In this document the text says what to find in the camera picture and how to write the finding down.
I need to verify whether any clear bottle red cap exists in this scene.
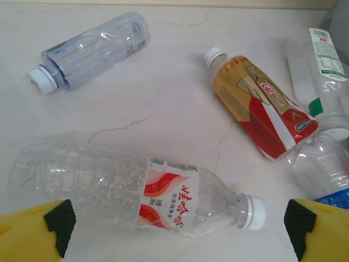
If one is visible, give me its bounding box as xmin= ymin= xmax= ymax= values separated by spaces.
xmin=286 ymin=133 xmax=349 ymax=210

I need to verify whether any bluish clear bottle white cap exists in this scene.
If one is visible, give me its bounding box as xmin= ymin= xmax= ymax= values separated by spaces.
xmin=26 ymin=11 xmax=152 ymax=96

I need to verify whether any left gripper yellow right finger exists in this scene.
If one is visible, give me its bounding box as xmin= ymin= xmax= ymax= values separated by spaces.
xmin=283 ymin=198 xmax=349 ymax=262

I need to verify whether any clear bottle red white label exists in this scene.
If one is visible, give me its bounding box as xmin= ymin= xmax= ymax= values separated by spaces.
xmin=7 ymin=135 xmax=267 ymax=238

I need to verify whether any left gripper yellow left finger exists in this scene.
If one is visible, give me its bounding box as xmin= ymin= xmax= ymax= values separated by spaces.
xmin=0 ymin=199 xmax=77 ymax=262

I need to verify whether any red gold label bottle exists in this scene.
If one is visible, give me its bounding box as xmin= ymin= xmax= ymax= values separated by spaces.
xmin=203 ymin=46 xmax=319 ymax=162

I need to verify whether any clear bottle green white label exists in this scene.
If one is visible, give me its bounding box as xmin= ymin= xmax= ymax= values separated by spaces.
xmin=285 ymin=26 xmax=349 ymax=142

